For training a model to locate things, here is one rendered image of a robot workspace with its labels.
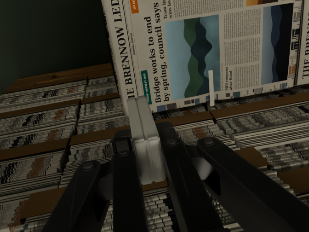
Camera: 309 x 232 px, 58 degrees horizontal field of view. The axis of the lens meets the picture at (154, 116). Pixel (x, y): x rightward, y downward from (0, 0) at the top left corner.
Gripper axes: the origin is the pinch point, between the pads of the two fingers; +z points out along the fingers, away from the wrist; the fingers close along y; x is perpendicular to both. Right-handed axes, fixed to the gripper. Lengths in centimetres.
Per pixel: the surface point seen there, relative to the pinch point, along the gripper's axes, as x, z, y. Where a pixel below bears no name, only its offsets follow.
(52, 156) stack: -16.5, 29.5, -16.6
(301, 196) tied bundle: -16.6, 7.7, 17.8
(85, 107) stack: -16, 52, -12
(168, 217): -11.3, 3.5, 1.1
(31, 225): -11.3, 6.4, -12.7
